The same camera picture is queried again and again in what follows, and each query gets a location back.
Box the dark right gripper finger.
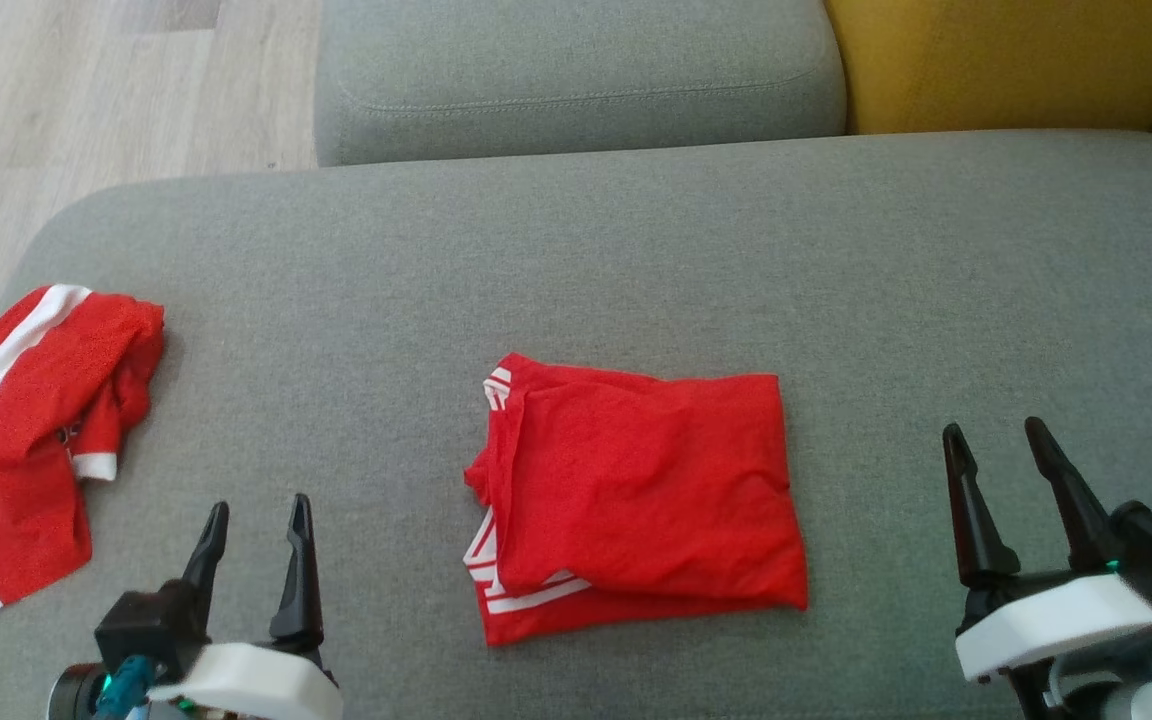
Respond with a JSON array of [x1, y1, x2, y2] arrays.
[[942, 423, 1023, 590], [1024, 417, 1123, 574]]

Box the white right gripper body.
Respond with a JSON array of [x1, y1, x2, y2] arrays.
[[954, 572, 1152, 685]]

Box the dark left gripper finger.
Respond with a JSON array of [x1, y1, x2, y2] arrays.
[[181, 501, 231, 603], [269, 493, 325, 652]]

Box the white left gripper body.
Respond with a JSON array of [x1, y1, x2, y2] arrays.
[[147, 643, 345, 720]]

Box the red shorts with white stripe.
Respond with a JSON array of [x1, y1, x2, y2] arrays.
[[0, 285, 166, 614]]

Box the red jersey with striped trim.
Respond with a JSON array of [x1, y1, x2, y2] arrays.
[[463, 352, 809, 646]]

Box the grey sofa seat cushion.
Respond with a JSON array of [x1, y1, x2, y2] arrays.
[[0, 130, 1152, 720]]

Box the yellow sofa cushion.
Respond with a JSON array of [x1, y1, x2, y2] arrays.
[[824, 0, 1152, 136]]

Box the grey sofa back cushion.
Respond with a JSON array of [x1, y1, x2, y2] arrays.
[[314, 0, 849, 168]]

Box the black left cable blue plug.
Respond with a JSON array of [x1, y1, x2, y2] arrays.
[[91, 655, 157, 720]]

